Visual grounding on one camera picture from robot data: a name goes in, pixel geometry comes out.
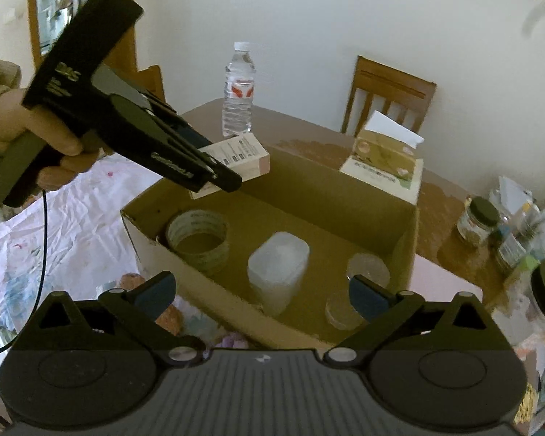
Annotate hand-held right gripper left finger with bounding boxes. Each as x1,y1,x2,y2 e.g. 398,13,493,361
36,271,206,368

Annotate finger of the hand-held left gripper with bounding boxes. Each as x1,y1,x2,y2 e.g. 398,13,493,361
142,92,212,152
153,144,244,194

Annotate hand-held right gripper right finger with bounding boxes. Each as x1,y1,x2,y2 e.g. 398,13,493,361
324,274,501,367

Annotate small white carton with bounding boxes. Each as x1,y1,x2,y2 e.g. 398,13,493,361
188,133,271,201

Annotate cardboard box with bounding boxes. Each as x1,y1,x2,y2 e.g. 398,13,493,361
120,142,421,351

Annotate person's left hand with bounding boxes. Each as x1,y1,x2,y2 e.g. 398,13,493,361
0,88,102,190

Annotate clear round jar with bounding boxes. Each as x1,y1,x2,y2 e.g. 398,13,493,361
325,293,368,330

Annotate clear round lid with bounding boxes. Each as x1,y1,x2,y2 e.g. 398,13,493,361
346,253,391,292

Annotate wooden framed mirror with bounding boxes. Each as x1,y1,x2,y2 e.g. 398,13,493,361
26,0,140,74

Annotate plastic water bottle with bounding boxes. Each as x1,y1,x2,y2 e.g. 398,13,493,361
221,41,258,138

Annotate clear tape roll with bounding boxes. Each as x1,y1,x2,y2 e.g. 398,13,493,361
165,209,232,276

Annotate purple knitted flower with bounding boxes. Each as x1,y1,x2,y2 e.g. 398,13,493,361
220,331,255,350

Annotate white plastic container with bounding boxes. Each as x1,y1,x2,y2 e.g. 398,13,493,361
247,231,311,317

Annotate floral white tablecloth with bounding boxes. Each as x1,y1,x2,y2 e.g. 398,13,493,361
0,151,487,373

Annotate glass jar with dark lid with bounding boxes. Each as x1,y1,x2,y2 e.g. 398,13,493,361
456,196,501,249

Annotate green tissue box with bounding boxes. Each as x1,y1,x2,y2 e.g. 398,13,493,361
339,110,426,206

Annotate small labelled jar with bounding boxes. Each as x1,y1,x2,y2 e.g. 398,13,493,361
494,227,528,279

